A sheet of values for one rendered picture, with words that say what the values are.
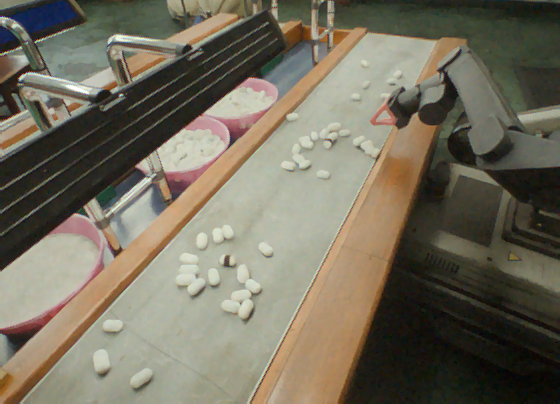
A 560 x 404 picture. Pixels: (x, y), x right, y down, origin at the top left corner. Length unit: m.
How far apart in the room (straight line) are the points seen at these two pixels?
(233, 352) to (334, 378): 0.16
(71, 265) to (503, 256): 1.07
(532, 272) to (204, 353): 0.87
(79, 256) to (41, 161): 0.45
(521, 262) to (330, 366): 0.74
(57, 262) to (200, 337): 0.36
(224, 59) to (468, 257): 0.84
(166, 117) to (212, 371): 0.38
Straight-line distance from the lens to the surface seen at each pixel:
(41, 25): 1.04
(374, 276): 0.65
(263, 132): 0.99
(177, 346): 0.64
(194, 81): 0.53
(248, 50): 0.63
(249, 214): 0.78
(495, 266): 1.13
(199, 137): 1.06
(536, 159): 0.44
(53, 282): 0.83
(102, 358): 0.66
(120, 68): 0.67
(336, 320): 0.60
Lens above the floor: 1.29
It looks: 41 degrees down
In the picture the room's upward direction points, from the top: 3 degrees counter-clockwise
